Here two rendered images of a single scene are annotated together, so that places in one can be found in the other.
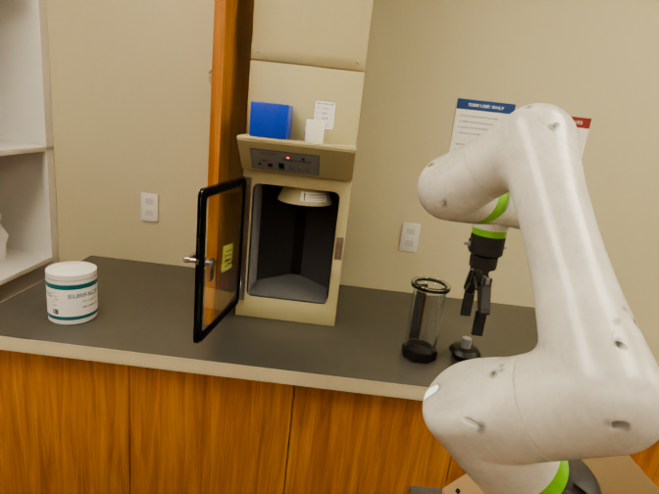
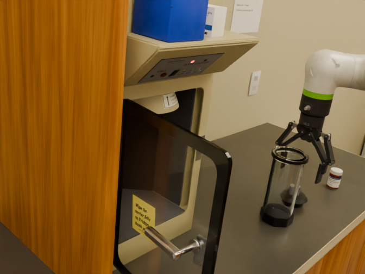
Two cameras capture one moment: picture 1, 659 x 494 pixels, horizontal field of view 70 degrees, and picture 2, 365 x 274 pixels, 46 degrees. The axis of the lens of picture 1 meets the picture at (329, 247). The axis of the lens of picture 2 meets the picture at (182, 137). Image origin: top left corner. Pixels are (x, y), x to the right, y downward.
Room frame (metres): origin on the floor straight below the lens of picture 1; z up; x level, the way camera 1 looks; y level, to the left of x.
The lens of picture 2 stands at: (0.75, 0.81, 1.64)
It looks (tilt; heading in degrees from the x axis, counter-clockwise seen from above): 22 degrees down; 309
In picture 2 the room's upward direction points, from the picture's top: 7 degrees clockwise
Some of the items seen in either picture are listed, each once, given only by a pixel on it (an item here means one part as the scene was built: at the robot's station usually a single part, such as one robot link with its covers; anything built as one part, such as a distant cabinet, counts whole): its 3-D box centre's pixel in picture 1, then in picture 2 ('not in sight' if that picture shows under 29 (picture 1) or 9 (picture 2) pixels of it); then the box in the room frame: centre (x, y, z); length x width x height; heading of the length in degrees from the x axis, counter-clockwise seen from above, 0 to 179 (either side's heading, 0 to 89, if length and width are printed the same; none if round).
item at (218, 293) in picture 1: (221, 254); (158, 219); (1.21, 0.29, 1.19); 0.30 x 0.01 x 0.40; 172
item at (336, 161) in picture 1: (297, 158); (192, 59); (1.32, 0.12, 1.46); 0.32 x 0.12 x 0.10; 89
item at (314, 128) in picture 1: (314, 130); (209, 20); (1.32, 0.08, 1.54); 0.05 x 0.05 x 0.06; 7
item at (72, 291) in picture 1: (73, 291); not in sight; (1.25, 0.73, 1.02); 0.13 x 0.13 x 0.15
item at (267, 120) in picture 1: (272, 120); (170, 12); (1.32, 0.20, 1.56); 0.10 x 0.10 x 0.09; 89
